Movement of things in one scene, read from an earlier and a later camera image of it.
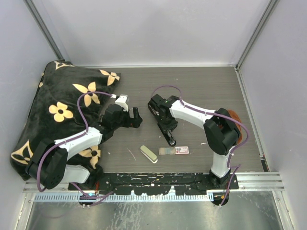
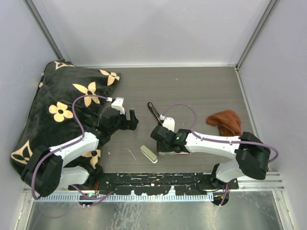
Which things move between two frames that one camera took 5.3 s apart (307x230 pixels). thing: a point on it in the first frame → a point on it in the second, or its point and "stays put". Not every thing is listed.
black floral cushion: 66,99 stays put
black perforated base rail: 158,183 stays put
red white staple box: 183,150 stays put
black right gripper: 171,126 → 161,148
